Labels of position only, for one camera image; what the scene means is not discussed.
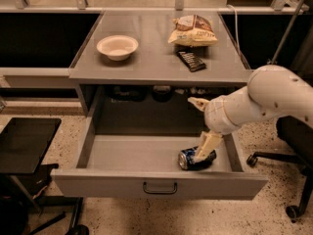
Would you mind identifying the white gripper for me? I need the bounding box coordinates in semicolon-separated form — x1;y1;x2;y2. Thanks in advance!
188;95;241;163

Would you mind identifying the blue pepsi can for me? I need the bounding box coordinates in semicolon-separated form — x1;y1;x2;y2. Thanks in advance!
178;147;216;170

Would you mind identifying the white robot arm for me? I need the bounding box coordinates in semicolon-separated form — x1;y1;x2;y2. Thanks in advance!
188;65;313;163

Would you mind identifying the grey counter cabinet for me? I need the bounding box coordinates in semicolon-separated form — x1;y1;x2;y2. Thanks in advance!
67;10;254;118

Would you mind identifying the grey open drawer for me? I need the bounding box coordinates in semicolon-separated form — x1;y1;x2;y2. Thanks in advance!
50;85;270;201

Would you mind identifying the dark chocolate bar wrapper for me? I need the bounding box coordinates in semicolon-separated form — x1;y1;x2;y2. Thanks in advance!
177;51;206;72

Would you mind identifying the black office chair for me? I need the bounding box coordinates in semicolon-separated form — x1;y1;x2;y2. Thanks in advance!
246;117;313;222

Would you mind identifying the yellow chip bag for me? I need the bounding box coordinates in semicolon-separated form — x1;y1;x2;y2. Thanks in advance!
168;15;218;47

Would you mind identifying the white paper bowl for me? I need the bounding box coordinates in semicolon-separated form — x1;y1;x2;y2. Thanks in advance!
97;35;139;61

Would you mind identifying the black side table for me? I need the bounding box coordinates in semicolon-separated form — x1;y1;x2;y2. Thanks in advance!
0;117;62;175

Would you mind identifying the black drawer handle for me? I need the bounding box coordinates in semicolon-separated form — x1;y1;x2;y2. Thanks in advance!
143;182;178;195

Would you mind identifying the white cable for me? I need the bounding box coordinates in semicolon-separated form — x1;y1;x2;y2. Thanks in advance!
226;4;243;58

